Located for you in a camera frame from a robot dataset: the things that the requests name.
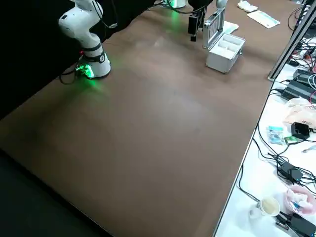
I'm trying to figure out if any clear plastic cup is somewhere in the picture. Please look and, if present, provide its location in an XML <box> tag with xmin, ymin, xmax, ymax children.
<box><xmin>248</xmin><ymin>201</ymin><xmax>263</xmax><ymax>221</ymax></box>

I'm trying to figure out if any pink bowl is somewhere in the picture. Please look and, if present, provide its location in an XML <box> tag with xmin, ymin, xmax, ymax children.
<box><xmin>285</xmin><ymin>185</ymin><xmax>316</xmax><ymax>216</ymax></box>

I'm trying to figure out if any white side table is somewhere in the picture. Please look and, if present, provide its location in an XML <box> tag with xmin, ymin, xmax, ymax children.
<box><xmin>213</xmin><ymin>37</ymin><xmax>316</xmax><ymax>237</ymax></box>

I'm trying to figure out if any small black open box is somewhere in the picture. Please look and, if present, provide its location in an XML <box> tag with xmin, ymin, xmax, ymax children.
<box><xmin>290</xmin><ymin>121</ymin><xmax>311</xmax><ymax>140</ymax></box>

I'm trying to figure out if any long blue white packet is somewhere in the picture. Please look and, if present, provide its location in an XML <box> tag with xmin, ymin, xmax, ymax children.
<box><xmin>246</xmin><ymin>10</ymin><xmax>281</xmax><ymax>29</ymax></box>

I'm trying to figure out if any blue white flat packet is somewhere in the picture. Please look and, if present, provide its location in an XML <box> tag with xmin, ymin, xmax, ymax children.
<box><xmin>223</xmin><ymin>21</ymin><xmax>239</xmax><ymax>34</ymax></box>

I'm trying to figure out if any aluminium frame post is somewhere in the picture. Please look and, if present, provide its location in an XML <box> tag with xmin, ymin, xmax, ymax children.
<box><xmin>268</xmin><ymin>0</ymin><xmax>316</xmax><ymax>81</ymax></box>

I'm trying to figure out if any small blue white packet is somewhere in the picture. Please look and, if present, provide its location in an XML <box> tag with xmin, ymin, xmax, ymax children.
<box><xmin>266</xmin><ymin>125</ymin><xmax>285</xmax><ymax>146</ymax></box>

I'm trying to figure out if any beige plastic bag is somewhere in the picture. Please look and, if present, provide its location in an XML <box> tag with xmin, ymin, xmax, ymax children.
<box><xmin>282</xmin><ymin>97</ymin><xmax>316</xmax><ymax>128</ymax></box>

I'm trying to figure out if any white hinged pill box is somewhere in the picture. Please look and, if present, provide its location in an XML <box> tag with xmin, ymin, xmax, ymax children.
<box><xmin>237</xmin><ymin>0</ymin><xmax>258</xmax><ymax>13</ymax></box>

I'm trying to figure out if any black power supply box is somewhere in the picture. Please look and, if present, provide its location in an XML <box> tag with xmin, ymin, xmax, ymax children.
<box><xmin>282</xmin><ymin>78</ymin><xmax>316</xmax><ymax>103</ymax></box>

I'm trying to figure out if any paper cup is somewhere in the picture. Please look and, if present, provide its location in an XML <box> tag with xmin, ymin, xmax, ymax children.
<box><xmin>256</xmin><ymin>196</ymin><xmax>281</xmax><ymax>217</ymax></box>

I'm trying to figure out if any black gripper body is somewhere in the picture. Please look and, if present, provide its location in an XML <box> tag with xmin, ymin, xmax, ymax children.
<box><xmin>189</xmin><ymin>0</ymin><xmax>213</xmax><ymax>14</ymax></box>

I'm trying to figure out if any aluminium first-aid case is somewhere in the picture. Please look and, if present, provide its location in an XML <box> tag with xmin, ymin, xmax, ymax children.
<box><xmin>202</xmin><ymin>6</ymin><xmax>246</xmax><ymax>74</ymax></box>

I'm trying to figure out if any black flat device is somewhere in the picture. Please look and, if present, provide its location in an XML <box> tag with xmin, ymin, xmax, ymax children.
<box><xmin>287</xmin><ymin>211</ymin><xmax>316</xmax><ymax>237</ymax></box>

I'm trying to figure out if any white plastic partition tray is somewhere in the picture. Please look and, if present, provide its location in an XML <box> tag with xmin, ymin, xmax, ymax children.
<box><xmin>209</xmin><ymin>33</ymin><xmax>245</xmax><ymax>59</ymax></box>

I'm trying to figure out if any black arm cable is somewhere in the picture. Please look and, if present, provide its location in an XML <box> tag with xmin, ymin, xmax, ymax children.
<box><xmin>90</xmin><ymin>0</ymin><xmax>118</xmax><ymax>29</ymax></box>

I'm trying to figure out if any black foot cable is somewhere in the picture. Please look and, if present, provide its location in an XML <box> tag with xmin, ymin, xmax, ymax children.
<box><xmin>60</xmin><ymin>65</ymin><xmax>82</xmax><ymax>85</ymax></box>

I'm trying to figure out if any black charger brick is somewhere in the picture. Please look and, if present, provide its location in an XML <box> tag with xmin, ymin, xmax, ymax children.
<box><xmin>277</xmin><ymin>161</ymin><xmax>304</xmax><ymax>184</ymax></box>

